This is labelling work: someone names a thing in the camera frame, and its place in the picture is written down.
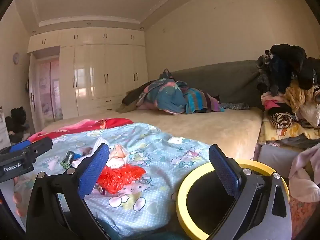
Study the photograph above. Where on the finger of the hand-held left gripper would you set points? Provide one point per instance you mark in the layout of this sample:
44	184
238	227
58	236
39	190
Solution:
41	145
20	145

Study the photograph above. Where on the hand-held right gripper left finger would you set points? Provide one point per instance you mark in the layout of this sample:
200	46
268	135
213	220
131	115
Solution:
93	170

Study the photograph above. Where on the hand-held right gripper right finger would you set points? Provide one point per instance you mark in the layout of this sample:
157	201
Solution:
225	172

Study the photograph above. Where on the white foam fruit net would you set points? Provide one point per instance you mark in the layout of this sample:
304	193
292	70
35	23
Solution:
98	142

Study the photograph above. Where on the yellow-rimmed black trash bin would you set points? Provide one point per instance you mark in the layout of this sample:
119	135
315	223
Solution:
182	200

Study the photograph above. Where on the red plastic bag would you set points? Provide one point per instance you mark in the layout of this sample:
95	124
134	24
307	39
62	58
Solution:
117	176

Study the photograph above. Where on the dark clothes heap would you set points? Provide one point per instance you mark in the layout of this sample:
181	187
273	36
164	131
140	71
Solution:
17	120

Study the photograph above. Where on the white yellow crumpled wrapper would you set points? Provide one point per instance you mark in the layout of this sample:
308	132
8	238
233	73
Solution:
117	156

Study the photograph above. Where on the green snack wrapper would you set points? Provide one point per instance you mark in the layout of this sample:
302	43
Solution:
66	160

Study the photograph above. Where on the pink blanket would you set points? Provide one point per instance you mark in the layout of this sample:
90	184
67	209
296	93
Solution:
72	126

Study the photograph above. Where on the white door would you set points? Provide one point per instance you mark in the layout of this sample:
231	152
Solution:
32	97

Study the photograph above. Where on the red blanket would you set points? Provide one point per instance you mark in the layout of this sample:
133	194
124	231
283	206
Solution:
110	123

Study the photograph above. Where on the beige bed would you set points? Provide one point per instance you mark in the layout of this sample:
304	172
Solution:
200	127

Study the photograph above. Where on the grey storage box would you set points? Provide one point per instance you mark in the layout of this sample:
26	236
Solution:
275	156

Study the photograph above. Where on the blue cartoon print blanket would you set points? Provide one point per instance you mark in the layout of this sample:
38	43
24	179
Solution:
155	160

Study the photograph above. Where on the dark patterned cloth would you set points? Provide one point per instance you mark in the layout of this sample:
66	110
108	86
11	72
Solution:
235	105

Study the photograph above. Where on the yellow cartoon blanket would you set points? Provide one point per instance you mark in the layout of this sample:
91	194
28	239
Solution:
282	133

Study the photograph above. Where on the striped colourful blanket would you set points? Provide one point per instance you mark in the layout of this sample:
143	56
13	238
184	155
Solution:
200	100

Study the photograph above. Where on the zebra striped cloth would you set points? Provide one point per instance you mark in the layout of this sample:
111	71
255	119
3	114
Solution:
281	120

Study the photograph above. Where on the person's teal garment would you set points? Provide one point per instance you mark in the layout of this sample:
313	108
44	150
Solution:
140	233

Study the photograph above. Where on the dark olive cloth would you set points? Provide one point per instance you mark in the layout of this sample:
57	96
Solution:
130	100

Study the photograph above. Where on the pale pink cloth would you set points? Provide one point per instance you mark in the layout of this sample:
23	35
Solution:
305	177

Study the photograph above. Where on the pink garment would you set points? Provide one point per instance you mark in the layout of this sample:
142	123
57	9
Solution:
272	103

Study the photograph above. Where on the orange patterned rug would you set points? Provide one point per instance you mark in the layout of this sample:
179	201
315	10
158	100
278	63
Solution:
302	215

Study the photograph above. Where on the blue floral quilt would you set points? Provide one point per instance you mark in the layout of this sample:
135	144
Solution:
170	97

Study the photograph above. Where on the white glossy wardrobe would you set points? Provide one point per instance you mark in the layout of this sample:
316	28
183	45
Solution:
100	67

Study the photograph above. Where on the white fluffy garment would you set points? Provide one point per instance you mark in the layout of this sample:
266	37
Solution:
310	113

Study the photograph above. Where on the tan fuzzy garment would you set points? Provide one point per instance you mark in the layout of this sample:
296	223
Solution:
297	96

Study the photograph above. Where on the pile of black clothes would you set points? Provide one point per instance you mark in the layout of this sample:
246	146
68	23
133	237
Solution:
290	65

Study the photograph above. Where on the round wall clock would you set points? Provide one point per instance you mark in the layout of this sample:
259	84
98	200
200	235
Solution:
15	58

